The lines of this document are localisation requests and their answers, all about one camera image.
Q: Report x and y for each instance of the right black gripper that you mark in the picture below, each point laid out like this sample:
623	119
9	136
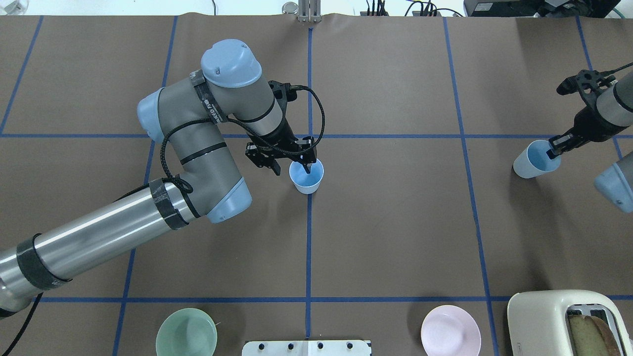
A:
590	123

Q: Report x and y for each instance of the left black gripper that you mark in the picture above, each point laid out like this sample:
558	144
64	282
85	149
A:
281	134

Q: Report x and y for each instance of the light blue cup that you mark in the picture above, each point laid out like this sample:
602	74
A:
307	183
534	161

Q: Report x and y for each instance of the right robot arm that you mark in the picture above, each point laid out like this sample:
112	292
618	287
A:
615	182

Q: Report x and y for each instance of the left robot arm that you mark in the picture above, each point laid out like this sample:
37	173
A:
201	176

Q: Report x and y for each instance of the cream toaster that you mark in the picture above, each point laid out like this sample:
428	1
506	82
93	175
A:
540	322

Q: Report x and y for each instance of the bread slice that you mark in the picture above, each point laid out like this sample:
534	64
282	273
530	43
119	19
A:
591	336

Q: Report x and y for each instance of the green bowl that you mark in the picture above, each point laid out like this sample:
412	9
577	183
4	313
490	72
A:
187	332

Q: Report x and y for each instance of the pink bowl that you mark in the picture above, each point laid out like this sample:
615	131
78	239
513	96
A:
450	331

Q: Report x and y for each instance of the aluminium frame post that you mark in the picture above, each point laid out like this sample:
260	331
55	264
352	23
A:
309	11

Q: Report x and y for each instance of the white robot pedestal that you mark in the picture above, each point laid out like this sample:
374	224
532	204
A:
308	348

